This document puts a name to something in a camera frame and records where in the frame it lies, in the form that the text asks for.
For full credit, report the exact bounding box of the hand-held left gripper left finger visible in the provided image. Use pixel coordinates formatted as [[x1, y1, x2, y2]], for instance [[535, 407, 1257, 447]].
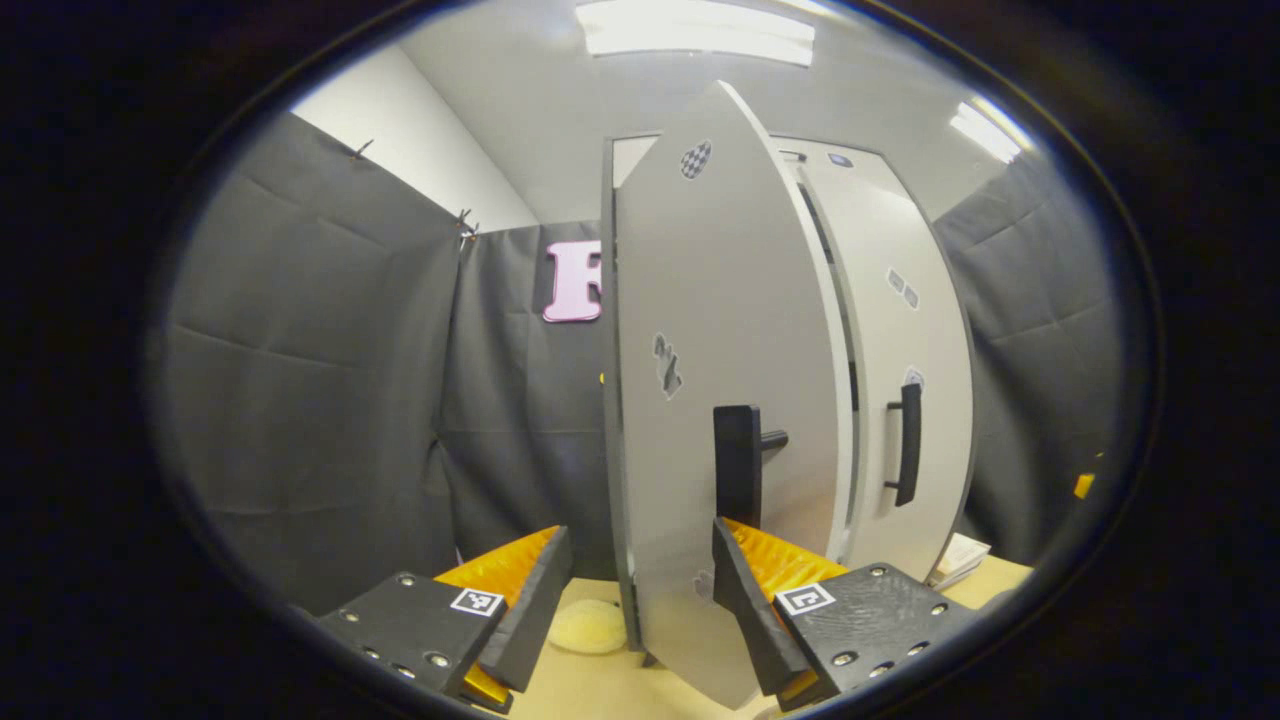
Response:
[[315, 525, 575, 715]]

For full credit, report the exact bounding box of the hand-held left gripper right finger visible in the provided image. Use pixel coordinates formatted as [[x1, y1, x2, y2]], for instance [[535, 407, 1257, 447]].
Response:
[[711, 516, 986, 713]]

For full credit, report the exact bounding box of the pale round coaster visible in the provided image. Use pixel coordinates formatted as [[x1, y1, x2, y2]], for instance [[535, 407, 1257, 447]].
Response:
[[547, 598, 631, 657]]

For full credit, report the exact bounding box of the grey cabinet door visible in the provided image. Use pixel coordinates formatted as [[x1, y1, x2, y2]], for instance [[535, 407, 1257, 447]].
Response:
[[795, 138, 978, 583], [608, 80, 857, 711]]

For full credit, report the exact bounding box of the grey and white cabinet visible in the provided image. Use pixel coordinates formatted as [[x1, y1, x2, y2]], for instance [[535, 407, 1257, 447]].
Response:
[[600, 133, 886, 651]]

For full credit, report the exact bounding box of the black backdrop cloth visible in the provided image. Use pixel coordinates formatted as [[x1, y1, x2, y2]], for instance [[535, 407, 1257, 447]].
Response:
[[150, 110, 1133, 616]]

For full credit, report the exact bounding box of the small ceiling light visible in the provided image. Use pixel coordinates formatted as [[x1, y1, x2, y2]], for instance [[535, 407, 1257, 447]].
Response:
[[949, 99, 1032, 165]]

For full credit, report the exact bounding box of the large ceiling light panel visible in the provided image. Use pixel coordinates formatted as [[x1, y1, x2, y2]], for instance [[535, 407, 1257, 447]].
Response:
[[576, 0, 817, 69]]

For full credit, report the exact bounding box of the black door handle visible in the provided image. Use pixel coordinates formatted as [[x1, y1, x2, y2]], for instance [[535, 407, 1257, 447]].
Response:
[[883, 382, 924, 508], [713, 404, 790, 531]]

